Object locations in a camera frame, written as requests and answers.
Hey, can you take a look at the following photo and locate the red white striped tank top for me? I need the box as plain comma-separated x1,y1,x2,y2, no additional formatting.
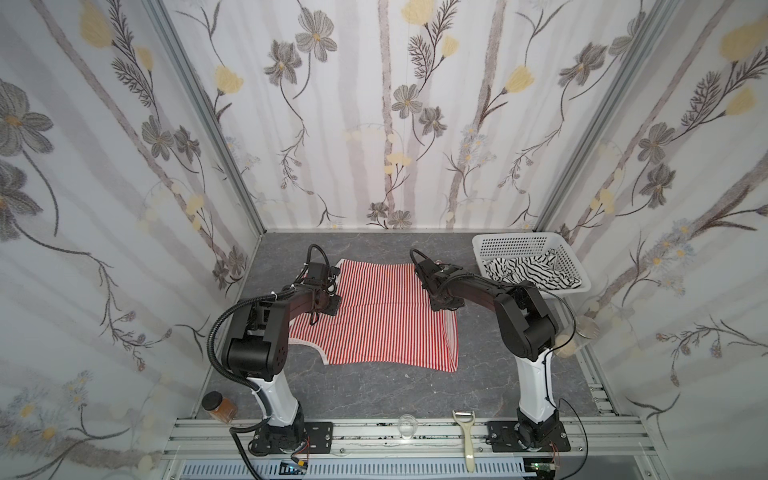
289,259,459,373

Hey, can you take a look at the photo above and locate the black corrugated cable hose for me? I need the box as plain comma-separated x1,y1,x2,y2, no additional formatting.
206,292,283,480

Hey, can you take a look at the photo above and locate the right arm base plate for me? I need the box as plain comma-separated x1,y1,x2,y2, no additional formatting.
486,421,571,453

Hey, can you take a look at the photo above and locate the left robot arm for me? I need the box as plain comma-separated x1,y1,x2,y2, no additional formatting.
206,244,342,461

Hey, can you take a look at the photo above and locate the white plastic basket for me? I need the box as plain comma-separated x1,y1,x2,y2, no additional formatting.
472,232,592,297

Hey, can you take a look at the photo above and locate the brown spice jar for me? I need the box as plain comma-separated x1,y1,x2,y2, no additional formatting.
201,391,238,424

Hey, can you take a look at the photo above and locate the cream vegetable peeler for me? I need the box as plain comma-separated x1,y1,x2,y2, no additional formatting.
452,411,476,473

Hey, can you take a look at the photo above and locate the black white striped tank top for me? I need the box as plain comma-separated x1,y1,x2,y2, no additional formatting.
482,249,582,290

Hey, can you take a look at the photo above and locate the clear glass cup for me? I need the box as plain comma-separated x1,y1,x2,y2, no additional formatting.
397,414,419,440

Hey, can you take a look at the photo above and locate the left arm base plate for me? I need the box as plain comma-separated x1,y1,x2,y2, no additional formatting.
247,422,334,456

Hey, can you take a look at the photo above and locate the glass jar with lid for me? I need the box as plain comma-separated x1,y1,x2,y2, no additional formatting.
554,315,601,358

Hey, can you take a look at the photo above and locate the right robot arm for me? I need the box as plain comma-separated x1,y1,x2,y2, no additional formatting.
409,248,570,452

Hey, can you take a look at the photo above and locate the aluminium front rail frame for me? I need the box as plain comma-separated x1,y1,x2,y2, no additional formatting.
161,417,670,479

